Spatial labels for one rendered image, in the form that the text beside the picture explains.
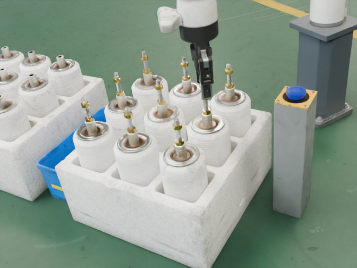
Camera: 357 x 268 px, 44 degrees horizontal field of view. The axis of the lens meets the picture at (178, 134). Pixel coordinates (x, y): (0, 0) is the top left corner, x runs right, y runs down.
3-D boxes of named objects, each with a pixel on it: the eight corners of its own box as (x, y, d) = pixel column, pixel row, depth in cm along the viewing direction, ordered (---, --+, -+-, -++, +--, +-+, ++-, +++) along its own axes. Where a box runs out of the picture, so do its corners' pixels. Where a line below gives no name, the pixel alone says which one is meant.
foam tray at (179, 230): (154, 136, 140) (145, 87, 130) (271, 167, 122) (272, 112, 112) (73, 220, 114) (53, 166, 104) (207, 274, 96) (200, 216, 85)
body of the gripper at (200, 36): (221, 21, 80) (224, 67, 86) (213, 6, 87) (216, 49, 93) (180, 27, 80) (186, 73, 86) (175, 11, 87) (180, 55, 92)
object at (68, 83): (75, 106, 148) (61, 57, 137) (98, 111, 143) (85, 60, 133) (56, 121, 141) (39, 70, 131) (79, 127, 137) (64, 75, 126)
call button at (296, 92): (289, 92, 94) (289, 83, 93) (308, 95, 92) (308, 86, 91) (283, 101, 91) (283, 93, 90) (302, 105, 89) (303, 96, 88)
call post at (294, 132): (282, 192, 114) (285, 86, 96) (309, 199, 110) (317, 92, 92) (272, 210, 109) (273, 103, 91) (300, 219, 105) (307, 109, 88)
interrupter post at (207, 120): (214, 126, 98) (214, 114, 96) (205, 130, 97) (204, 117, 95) (210, 121, 99) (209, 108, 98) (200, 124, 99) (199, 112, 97)
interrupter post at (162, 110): (156, 115, 104) (154, 103, 102) (164, 110, 105) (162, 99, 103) (162, 118, 102) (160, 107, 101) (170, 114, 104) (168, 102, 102)
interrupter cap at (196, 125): (230, 128, 96) (230, 125, 96) (199, 139, 94) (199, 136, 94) (215, 112, 102) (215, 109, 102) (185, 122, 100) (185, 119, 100)
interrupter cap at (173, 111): (141, 115, 105) (141, 112, 104) (166, 102, 108) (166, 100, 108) (160, 127, 100) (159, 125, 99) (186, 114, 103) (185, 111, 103)
